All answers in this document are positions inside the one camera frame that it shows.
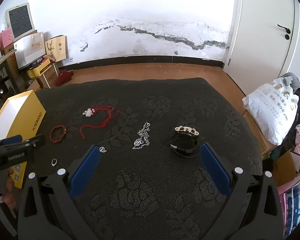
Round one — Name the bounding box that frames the silver pendant charm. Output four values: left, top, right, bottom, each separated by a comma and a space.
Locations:
99, 147, 107, 153

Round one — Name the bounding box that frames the black gold wrist watch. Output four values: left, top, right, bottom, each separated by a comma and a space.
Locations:
170, 125, 199, 158

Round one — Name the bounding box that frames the white plastic bag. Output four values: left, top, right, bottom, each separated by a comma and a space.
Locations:
242, 73, 300, 146

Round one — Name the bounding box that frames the red cloth item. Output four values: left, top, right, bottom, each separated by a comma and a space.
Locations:
56, 70, 74, 87

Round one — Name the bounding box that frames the black door handle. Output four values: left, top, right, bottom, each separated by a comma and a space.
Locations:
276, 24, 292, 41

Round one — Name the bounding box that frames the silver chain necklace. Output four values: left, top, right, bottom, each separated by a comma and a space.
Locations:
132, 121, 151, 151

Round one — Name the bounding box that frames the black speaker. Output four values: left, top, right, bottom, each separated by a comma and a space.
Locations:
0, 80, 10, 100

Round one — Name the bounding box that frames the white door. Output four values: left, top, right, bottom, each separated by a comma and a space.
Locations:
224, 0, 300, 95

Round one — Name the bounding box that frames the brown paper shopping bag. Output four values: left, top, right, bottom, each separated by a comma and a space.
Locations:
45, 35, 66, 62

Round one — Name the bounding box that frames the red cord silver pendant necklace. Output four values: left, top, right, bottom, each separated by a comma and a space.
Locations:
79, 105, 121, 140

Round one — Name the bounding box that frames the brown cardboard box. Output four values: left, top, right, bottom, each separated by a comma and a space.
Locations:
36, 63, 58, 88

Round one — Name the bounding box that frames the white paper shopping bag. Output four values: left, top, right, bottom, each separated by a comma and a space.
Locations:
14, 32, 45, 69

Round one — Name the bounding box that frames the person's left hand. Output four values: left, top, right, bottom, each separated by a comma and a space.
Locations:
2, 167, 16, 210

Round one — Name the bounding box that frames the pink box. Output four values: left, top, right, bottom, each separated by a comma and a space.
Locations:
0, 28, 13, 50

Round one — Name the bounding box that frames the brown bead bracelet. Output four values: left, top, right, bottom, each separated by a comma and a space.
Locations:
49, 125, 68, 142

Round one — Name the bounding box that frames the white framed monitor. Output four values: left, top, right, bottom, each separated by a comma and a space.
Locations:
5, 3, 35, 42

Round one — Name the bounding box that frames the yellow black box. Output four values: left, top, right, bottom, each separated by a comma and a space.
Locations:
27, 59, 52, 79

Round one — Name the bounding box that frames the yellow cardboard box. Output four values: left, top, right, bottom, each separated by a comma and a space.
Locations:
0, 90, 46, 194

